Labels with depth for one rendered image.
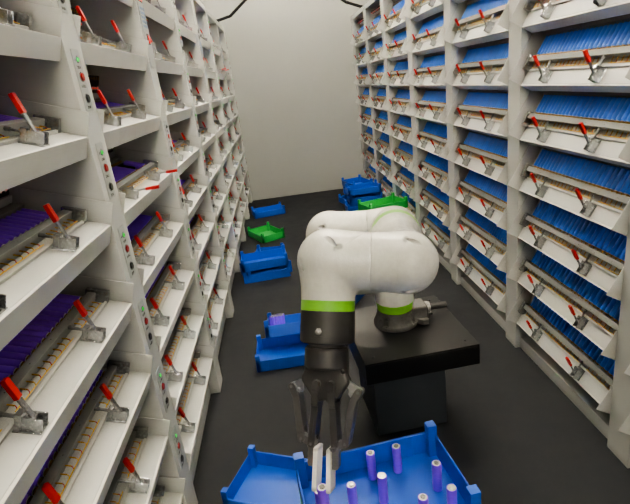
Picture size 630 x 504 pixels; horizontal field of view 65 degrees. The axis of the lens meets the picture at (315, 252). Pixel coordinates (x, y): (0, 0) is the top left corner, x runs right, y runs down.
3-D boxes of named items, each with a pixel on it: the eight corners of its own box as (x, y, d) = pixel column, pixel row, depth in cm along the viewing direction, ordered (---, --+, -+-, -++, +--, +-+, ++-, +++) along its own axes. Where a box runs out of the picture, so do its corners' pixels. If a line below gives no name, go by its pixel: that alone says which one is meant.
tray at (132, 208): (171, 184, 175) (173, 157, 173) (122, 231, 118) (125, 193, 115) (113, 174, 173) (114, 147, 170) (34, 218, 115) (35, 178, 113)
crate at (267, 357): (320, 340, 236) (318, 325, 233) (325, 362, 217) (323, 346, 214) (258, 349, 234) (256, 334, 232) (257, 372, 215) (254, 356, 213)
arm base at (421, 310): (439, 304, 178) (439, 289, 176) (455, 323, 165) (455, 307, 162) (369, 315, 176) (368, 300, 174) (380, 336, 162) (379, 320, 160)
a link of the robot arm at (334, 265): (302, 231, 91) (293, 224, 80) (370, 232, 89) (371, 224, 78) (300, 308, 90) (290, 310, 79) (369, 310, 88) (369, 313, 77)
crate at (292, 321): (269, 328, 254) (266, 312, 254) (307, 322, 255) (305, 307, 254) (265, 338, 224) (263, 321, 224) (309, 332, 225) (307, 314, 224)
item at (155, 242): (182, 234, 182) (186, 198, 177) (141, 303, 124) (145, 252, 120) (125, 225, 179) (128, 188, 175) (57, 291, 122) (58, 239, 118)
